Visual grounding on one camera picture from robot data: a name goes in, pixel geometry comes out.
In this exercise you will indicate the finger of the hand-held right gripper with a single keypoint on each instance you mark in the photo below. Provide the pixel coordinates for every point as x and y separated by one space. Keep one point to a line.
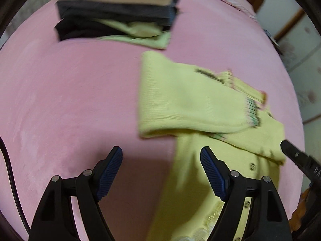
298 157

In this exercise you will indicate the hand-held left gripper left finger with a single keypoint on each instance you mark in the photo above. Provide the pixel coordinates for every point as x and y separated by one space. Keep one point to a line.
110 170

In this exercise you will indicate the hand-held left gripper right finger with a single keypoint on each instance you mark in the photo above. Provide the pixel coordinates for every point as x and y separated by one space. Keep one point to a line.
213 173

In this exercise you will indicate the yellow knit cardigan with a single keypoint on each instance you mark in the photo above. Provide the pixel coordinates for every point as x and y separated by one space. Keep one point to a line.
200 110

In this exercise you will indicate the pink bed sheet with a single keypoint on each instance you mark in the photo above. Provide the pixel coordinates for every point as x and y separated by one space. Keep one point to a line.
70 93

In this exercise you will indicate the folded light green garment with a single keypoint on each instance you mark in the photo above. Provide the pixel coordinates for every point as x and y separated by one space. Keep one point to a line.
140 34

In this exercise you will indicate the folded black garment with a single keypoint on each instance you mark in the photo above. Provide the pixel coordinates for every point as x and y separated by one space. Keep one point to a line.
80 29

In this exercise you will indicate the folded dark grey garment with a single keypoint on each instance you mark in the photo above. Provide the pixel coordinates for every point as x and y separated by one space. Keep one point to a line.
117 11

